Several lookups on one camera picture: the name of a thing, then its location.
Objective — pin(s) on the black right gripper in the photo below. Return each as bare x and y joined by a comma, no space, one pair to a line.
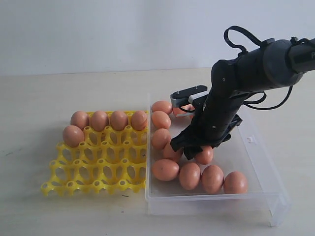
210,126

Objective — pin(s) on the brown egg second row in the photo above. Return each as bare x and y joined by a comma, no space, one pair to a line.
205,156
161,119

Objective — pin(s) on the brown egg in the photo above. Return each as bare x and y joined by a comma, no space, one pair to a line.
165,169
80,119
73,136
99,120
169,153
162,105
183,111
139,120
189,176
235,183
160,138
118,120
212,179

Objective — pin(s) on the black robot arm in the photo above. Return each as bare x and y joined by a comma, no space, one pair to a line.
275,64

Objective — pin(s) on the clear plastic box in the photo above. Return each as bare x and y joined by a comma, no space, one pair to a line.
244,152

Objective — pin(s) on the yellow plastic egg tray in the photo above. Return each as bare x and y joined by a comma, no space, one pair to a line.
107,160

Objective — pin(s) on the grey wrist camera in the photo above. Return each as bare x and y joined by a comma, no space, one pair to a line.
186,96

